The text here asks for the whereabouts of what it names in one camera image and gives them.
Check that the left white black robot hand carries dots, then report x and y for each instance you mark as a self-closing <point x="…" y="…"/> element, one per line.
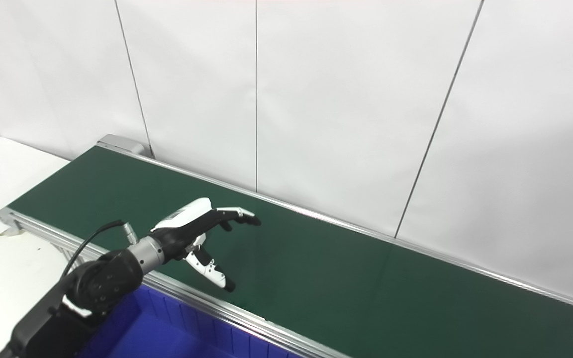
<point x="187" y="226"/>

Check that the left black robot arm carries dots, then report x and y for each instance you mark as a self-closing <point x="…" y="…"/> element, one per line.
<point x="102" y="283"/>

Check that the blue bin with white parts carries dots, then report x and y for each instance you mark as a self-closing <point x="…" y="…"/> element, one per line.
<point x="167" y="333"/>

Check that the white table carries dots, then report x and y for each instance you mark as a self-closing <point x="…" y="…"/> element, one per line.
<point x="13" y="278"/>

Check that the green conveyor belt aluminium frame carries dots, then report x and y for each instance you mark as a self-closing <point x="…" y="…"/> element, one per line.
<point x="341" y="278"/>

